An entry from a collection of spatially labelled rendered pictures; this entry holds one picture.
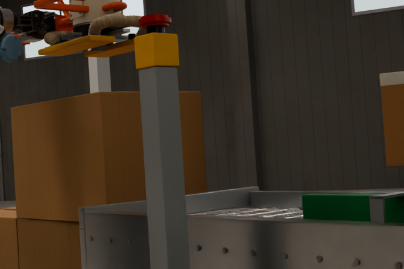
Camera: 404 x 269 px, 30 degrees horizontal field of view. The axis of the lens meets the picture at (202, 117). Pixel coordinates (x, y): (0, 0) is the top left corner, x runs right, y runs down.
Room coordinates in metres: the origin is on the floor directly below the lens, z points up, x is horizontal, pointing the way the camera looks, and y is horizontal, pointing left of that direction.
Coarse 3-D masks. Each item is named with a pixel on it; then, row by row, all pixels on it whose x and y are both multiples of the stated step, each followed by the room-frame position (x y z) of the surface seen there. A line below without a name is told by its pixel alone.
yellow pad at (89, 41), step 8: (64, 40) 2.59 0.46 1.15; (72, 40) 2.48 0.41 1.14; (80, 40) 2.44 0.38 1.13; (88, 40) 2.40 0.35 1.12; (96, 40) 2.41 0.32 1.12; (104, 40) 2.43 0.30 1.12; (112, 40) 2.45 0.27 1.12; (48, 48) 2.59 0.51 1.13; (56, 48) 2.55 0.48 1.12; (64, 48) 2.52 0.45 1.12; (72, 48) 2.53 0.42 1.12; (80, 48) 2.55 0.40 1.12; (88, 48) 2.56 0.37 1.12
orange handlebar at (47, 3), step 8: (40, 0) 2.37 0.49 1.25; (48, 0) 2.33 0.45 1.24; (56, 0) 2.31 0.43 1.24; (40, 8) 2.42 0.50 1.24; (48, 8) 2.43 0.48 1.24; (56, 8) 2.45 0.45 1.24; (64, 8) 2.47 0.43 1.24; (72, 8) 2.49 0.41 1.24; (80, 8) 2.51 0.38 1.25; (88, 8) 2.53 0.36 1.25; (104, 8) 2.53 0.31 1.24; (112, 8) 2.50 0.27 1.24; (120, 8) 2.53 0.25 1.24; (64, 24) 2.74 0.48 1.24; (72, 24) 2.76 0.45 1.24
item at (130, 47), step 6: (132, 36) 2.61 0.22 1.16; (120, 42) 2.60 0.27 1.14; (126, 42) 2.57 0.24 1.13; (132, 42) 2.54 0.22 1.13; (108, 48) 2.65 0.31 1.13; (114, 48) 2.63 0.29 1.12; (120, 48) 2.61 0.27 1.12; (126, 48) 2.62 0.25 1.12; (132, 48) 2.63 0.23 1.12; (84, 54) 2.77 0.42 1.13; (90, 54) 2.74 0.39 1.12; (96, 54) 2.73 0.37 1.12; (102, 54) 2.74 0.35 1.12; (108, 54) 2.75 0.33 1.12; (114, 54) 2.76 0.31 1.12
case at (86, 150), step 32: (96, 96) 2.28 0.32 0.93; (128, 96) 2.33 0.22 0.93; (192, 96) 2.50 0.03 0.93; (32, 128) 2.60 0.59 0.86; (64, 128) 2.44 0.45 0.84; (96, 128) 2.29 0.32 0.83; (128, 128) 2.33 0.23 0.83; (192, 128) 2.50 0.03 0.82; (32, 160) 2.61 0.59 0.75; (64, 160) 2.45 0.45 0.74; (96, 160) 2.30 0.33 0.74; (128, 160) 2.33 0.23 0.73; (192, 160) 2.49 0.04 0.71; (32, 192) 2.62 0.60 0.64; (64, 192) 2.45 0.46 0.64; (96, 192) 2.31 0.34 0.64; (128, 192) 2.32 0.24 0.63; (192, 192) 2.49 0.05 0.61
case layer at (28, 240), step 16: (0, 208) 3.30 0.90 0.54; (0, 224) 2.83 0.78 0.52; (16, 224) 2.73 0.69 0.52; (32, 224) 2.64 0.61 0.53; (48, 224) 2.56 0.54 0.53; (64, 224) 2.48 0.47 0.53; (0, 240) 2.83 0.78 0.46; (16, 240) 2.73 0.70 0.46; (32, 240) 2.65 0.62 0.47; (48, 240) 2.56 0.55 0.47; (64, 240) 2.49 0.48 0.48; (0, 256) 2.84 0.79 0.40; (16, 256) 2.74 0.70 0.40; (32, 256) 2.65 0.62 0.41; (48, 256) 2.57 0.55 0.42; (64, 256) 2.49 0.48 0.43; (80, 256) 2.42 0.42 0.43
